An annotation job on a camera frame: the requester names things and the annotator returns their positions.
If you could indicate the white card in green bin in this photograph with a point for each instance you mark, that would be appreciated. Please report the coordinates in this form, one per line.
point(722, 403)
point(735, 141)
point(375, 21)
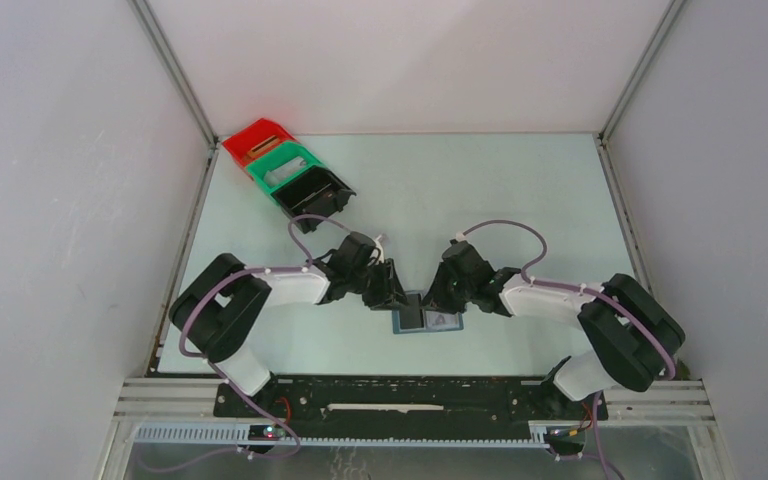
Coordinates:
point(282, 173)

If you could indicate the black plastic bin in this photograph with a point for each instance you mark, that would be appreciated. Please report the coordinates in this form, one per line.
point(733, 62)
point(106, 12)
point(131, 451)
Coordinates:
point(316, 191)

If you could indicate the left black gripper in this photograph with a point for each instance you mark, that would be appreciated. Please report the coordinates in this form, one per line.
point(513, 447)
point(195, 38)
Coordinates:
point(390, 294)

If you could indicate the orange card in red bin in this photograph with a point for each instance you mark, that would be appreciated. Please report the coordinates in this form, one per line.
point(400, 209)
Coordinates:
point(264, 147)

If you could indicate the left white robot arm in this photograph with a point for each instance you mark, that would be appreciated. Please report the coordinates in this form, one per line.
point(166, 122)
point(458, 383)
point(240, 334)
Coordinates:
point(216, 313)

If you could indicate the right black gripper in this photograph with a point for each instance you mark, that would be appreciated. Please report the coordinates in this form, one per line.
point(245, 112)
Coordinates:
point(436, 298)

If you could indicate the green plastic bin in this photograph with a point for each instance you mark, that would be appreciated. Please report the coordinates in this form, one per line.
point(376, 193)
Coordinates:
point(283, 163)

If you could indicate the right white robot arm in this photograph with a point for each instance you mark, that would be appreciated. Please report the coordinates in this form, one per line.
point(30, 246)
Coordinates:
point(632, 339)

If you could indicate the blue card holder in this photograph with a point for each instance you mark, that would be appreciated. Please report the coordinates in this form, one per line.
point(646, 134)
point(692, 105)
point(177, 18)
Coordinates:
point(395, 317)

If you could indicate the red plastic bin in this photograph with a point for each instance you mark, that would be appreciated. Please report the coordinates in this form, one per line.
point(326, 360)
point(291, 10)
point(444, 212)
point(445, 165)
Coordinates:
point(238, 144)

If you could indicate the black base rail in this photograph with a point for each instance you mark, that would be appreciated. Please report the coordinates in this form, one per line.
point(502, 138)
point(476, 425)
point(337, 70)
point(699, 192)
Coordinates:
point(424, 411)

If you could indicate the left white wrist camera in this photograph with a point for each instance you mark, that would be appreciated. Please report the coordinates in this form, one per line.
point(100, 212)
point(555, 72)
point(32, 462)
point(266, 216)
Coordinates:
point(378, 255)

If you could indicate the white VIP credit card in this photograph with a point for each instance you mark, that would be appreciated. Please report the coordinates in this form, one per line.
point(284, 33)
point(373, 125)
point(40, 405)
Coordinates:
point(438, 321)

